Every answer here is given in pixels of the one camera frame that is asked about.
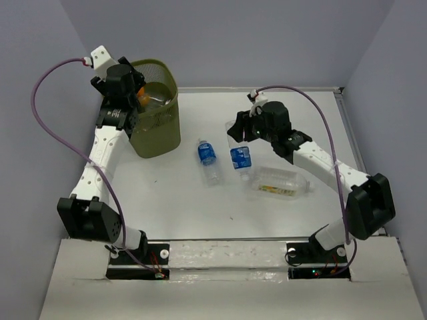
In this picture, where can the olive green mesh bin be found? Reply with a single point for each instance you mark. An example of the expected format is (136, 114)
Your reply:
(158, 129)

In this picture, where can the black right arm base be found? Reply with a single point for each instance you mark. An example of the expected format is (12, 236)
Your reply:
(305, 262)

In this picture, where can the orange label plastic bottle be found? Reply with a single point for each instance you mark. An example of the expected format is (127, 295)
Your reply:
(143, 97)

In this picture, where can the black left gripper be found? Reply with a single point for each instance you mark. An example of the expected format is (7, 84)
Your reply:
(139, 82)

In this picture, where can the upright Pocari Sweat blue bottle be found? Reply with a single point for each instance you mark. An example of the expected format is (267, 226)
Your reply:
(210, 165)

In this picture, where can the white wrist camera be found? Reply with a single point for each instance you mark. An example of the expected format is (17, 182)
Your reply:
(100, 61)
(258, 99)

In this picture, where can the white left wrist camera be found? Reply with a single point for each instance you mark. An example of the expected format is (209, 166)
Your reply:
(100, 61)

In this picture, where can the pocari sweat blue bottle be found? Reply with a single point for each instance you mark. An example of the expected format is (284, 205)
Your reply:
(241, 158)
(210, 165)

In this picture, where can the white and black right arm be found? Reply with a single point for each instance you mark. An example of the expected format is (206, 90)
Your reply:
(369, 204)

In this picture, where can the silver cap clear bottle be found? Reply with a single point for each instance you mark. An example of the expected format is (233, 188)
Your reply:
(159, 95)

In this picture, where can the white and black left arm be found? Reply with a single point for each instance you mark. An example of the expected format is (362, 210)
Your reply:
(86, 213)

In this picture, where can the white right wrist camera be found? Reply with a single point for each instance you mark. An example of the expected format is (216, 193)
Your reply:
(258, 99)

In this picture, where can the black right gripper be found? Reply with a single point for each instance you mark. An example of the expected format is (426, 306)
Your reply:
(242, 124)

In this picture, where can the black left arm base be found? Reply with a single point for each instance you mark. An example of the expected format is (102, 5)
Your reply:
(153, 266)

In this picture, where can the large ribbed clear bottle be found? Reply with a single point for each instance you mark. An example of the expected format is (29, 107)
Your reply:
(280, 183)

